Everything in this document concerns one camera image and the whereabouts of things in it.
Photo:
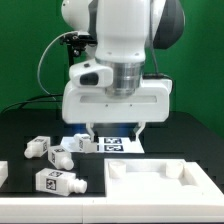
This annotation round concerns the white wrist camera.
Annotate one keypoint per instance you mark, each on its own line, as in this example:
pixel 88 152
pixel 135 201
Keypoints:
pixel 91 74

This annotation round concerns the white square table top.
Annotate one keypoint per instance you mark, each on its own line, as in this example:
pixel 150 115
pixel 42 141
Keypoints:
pixel 157 178

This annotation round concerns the white sheet with tags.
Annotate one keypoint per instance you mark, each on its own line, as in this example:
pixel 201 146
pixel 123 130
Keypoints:
pixel 107 145

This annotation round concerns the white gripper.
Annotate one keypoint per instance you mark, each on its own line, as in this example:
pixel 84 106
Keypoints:
pixel 149 103

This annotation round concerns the white obstacle fence wall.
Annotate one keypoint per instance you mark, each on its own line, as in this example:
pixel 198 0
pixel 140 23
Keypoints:
pixel 91 210

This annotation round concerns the black camera on stand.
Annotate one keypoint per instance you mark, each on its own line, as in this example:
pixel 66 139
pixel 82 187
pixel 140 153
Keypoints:
pixel 77 43

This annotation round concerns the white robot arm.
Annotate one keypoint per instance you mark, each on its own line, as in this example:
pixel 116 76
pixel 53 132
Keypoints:
pixel 111 86

